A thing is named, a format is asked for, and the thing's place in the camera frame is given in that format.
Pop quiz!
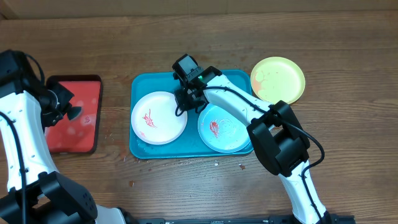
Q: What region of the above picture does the white plate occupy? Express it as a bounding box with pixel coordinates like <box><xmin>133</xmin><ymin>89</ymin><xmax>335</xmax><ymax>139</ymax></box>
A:
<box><xmin>131</xmin><ymin>91</ymin><xmax>188</xmax><ymax>145</ymax></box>

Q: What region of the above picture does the yellow-green plate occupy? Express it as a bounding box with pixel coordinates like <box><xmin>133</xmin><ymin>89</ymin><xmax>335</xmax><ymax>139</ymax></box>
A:
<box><xmin>250</xmin><ymin>57</ymin><xmax>306</xmax><ymax>104</ymax></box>

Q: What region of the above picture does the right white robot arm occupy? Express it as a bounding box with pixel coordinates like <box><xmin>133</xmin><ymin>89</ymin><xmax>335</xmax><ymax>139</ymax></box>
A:
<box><xmin>172</xmin><ymin>54</ymin><xmax>331</xmax><ymax>223</ymax></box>

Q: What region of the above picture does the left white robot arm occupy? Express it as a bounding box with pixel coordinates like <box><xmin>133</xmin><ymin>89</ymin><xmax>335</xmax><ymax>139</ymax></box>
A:
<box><xmin>1</xmin><ymin>50</ymin><xmax>137</xmax><ymax>224</ymax></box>

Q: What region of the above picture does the dark tray with red liquid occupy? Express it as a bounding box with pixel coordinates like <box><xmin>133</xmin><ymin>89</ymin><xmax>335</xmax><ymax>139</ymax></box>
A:
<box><xmin>45</xmin><ymin>75</ymin><xmax>103</xmax><ymax>154</ymax></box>

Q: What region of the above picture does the teal plastic tray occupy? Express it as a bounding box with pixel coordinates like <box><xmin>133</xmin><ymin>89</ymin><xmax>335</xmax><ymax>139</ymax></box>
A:
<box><xmin>129</xmin><ymin>72</ymin><xmax>253</xmax><ymax>159</ymax></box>

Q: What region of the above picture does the light blue plate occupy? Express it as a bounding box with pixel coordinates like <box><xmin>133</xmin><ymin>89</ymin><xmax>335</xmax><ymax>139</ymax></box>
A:
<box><xmin>198</xmin><ymin>104</ymin><xmax>251</xmax><ymax>154</ymax></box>

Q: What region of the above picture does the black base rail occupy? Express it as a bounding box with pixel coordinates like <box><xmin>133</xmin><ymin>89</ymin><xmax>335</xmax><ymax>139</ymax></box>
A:
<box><xmin>124</xmin><ymin>215</ymin><xmax>356</xmax><ymax>224</ymax></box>

